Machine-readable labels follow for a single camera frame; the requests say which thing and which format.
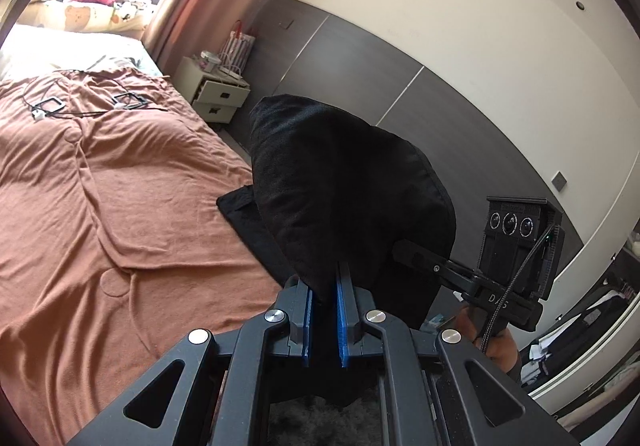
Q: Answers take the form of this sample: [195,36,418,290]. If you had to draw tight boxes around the black pants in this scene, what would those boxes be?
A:
[217,94,457,329]

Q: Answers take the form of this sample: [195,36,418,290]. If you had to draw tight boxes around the right hand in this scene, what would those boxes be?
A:
[454,305,518,372]

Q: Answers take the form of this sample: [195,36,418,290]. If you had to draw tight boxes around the brown bed blanket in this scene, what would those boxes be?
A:
[1,68,279,445]

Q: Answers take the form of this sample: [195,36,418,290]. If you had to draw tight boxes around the white nightstand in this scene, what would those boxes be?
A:
[171,56,250,123]

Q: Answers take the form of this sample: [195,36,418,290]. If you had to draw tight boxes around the white paper bag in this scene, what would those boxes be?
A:
[219,20,256,76]

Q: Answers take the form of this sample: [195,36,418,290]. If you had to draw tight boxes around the white bed sheet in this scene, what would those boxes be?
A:
[1,24,163,81]

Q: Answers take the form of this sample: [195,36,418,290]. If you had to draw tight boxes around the black cable on bed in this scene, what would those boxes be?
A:
[22,68,170,123]

